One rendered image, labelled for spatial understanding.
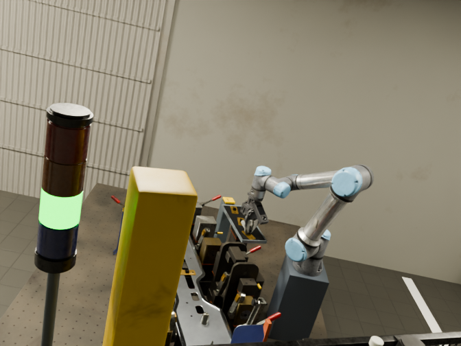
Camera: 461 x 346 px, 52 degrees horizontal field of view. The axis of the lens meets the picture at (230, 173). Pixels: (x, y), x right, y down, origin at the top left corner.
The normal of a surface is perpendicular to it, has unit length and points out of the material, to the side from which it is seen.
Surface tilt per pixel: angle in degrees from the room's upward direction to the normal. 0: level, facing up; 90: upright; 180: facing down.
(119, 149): 90
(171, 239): 90
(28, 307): 0
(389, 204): 90
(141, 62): 90
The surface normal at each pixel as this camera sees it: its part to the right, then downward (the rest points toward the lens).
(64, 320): 0.22, -0.90
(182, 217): 0.30, 0.43
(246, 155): -0.02, 0.38
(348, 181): -0.59, 0.05
